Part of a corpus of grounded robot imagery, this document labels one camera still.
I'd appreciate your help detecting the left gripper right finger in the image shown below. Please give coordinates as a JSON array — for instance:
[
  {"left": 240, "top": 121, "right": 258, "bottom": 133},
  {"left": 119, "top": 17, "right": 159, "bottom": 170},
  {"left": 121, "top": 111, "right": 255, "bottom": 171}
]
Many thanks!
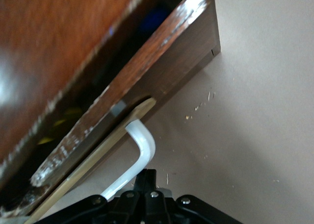
[{"left": 147, "top": 170, "right": 242, "bottom": 224}]

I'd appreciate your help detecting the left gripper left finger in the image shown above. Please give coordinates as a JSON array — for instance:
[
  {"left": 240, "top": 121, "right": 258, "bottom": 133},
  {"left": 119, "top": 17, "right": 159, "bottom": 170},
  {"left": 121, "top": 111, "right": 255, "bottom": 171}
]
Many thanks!
[{"left": 36, "top": 169, "right": 148, "bottom": 224}]

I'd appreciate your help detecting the wooden drawer with white handle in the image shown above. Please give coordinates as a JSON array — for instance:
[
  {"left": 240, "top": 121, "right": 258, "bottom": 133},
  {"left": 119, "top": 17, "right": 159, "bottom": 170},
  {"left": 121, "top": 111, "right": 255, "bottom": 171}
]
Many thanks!
[{"left": 0, "top": 0, "right": 221, "bottom": 224}]

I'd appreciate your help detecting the dark wooden cabinet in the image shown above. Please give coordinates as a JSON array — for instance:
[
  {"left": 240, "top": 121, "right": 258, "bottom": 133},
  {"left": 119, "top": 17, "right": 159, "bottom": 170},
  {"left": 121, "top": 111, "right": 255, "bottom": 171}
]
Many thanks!
[{"left": 0, "top": 0, "right": 148, "bottom": 183}]

